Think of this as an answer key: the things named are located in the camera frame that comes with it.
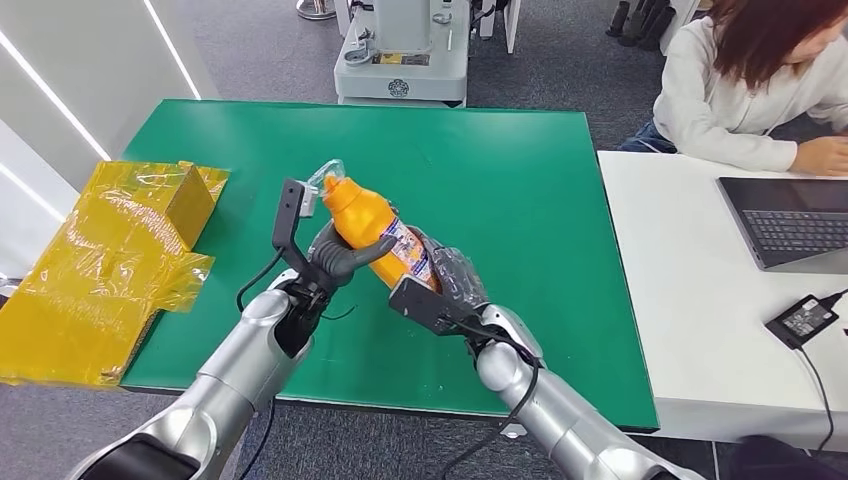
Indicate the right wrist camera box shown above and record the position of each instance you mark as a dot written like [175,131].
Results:
[424,305]

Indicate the white table bracket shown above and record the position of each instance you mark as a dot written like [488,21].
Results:
[513,430]

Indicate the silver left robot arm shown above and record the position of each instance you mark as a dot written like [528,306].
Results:
[232,378]

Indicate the white machine base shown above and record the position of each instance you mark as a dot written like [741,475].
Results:
[397,66]

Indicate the black boots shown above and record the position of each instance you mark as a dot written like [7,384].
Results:
[639,23]

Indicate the orange plastic bottle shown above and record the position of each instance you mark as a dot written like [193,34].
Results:
[361,218]

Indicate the metal chair base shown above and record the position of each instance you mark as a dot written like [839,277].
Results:
[314,9]

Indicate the person's hand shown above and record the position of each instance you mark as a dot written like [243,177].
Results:
[825,158]

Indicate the yellow taped cardboard box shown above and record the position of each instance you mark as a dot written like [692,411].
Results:
[99,272]

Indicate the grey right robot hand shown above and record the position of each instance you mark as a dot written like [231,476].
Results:
[460,278]

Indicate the dark grey laptop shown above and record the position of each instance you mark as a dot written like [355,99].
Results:
[788,225]

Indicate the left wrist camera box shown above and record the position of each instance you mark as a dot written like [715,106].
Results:
[289,218]

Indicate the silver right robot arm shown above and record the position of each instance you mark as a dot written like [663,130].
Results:
[563,417]

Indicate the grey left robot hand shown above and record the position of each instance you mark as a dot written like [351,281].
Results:
[331,262]

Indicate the person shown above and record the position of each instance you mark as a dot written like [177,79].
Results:
[722,99]

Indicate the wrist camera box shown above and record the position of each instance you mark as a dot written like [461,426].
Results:
[424,305]
[289,218]

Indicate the black power adapter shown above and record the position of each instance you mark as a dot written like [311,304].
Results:
[800,320]

